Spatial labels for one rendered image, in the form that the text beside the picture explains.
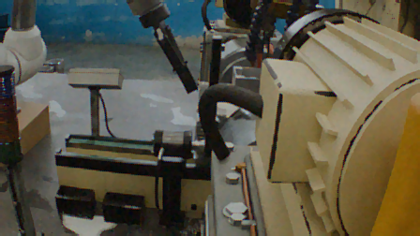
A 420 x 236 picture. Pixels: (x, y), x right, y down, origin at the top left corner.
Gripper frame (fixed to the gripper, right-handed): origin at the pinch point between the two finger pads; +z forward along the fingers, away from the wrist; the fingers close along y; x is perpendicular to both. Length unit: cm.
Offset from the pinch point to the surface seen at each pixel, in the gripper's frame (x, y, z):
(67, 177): 38.3, -13.1, 5.6
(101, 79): 24.6, 13.4, -8.4
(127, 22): 138, 576, 3
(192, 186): 8.8, -13.1, 21.2
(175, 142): 4.6, -21.8, 5.8
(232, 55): -12.1, 15.1, 3.2
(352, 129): -20, -78, -12
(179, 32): 66, 564, 59
